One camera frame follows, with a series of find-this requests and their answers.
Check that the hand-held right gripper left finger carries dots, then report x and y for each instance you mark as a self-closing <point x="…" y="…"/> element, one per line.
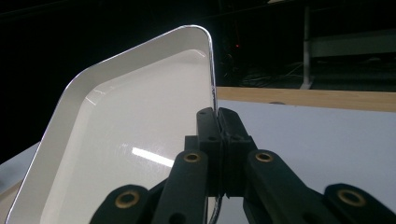
<point x="211" y="140"/>

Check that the light blue table mat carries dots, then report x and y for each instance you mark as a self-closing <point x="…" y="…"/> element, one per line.
<point x="311" y="140"/>

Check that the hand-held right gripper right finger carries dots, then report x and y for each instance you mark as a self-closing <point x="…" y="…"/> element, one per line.
<point x="235" y="146"/>

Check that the wooden table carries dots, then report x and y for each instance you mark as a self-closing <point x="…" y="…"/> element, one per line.
<point x="311" y="98"/>

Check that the small white square plate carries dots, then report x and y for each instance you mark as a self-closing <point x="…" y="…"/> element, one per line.
<point x="124" y="109"/>

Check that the white metal stand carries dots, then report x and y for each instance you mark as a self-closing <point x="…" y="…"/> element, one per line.
<point x="348" y="43"/>

